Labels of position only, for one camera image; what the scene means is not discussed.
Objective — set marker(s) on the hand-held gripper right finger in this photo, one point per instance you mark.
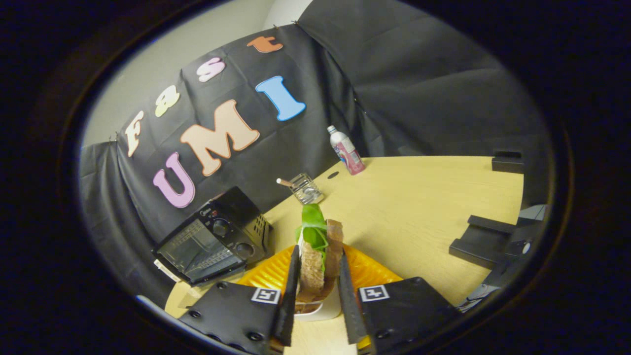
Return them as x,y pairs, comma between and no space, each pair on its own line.
349,305

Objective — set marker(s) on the white plastic tray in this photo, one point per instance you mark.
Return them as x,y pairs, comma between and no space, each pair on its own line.
328,310

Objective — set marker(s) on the clear glass container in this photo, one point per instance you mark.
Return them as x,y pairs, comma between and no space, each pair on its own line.
307,191

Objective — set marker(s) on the small black block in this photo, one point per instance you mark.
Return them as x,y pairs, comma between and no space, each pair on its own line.
508,162

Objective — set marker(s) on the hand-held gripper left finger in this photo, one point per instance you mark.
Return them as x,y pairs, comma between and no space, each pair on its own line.
288,305

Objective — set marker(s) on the lettuce sandwich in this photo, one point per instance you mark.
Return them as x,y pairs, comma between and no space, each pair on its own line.
313,266

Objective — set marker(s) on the pink label drink bottle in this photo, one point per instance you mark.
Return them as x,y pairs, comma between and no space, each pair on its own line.
347,153

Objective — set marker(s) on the dark grey device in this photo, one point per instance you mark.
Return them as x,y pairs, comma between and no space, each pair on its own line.
530,236

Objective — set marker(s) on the black toaster oven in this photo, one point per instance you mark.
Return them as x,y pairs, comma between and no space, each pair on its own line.
212,241

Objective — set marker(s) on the black stepped stand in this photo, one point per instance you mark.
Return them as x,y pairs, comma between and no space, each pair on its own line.
480,241

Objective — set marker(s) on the small wooden stick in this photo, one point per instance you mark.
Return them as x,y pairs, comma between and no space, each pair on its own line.
284,182

